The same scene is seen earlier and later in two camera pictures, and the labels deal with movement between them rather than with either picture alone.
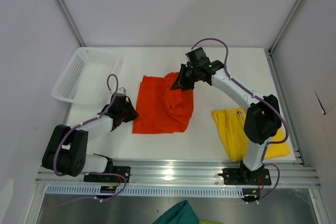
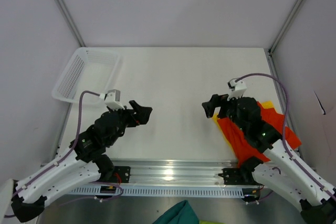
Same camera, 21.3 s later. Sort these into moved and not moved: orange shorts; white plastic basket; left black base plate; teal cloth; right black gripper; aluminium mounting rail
Moved: orange shorts; right black gripper
Not moved: left black base plate; teal cloth; white plastic basket; aluminium mounting rail
